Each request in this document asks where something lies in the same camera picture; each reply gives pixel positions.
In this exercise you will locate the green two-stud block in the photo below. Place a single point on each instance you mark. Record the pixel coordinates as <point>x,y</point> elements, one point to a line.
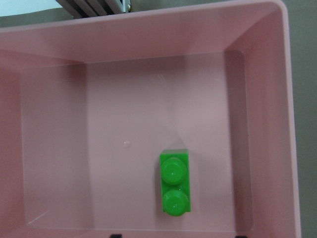
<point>175,181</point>

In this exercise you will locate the pink plastic box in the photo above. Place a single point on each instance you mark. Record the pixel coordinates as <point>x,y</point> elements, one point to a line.
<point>88,105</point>

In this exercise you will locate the aluminium frame post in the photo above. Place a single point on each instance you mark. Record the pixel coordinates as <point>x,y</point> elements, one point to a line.
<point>93,8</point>

